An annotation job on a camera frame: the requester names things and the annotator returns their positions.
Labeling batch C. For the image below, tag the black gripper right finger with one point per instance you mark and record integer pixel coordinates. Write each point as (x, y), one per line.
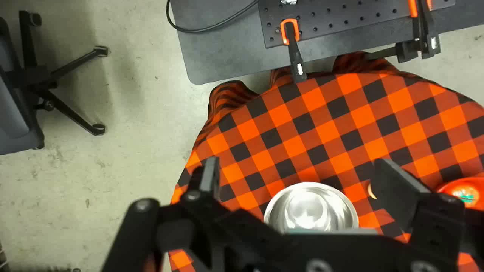
(403, 194)

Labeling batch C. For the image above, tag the orange black checkered tablecloth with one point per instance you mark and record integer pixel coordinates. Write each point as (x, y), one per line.
(328, 126)

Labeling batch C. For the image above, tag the red bowl with green item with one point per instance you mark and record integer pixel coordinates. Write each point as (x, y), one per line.
(462, 194)

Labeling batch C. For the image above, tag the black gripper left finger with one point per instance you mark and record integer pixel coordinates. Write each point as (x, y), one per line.
(211, 177)

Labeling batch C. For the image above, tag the orange black bar clamp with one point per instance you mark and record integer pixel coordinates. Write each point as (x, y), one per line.
(421, 35)
(296, 55)

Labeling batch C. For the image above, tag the black perforated mounting board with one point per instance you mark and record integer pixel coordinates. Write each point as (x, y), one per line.
(343, 17)

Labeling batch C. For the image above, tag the stainless steel bowl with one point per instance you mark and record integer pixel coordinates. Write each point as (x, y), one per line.
(311, 209)

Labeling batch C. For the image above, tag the dark grey robot platform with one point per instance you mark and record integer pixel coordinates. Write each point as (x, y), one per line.
(228, 55)

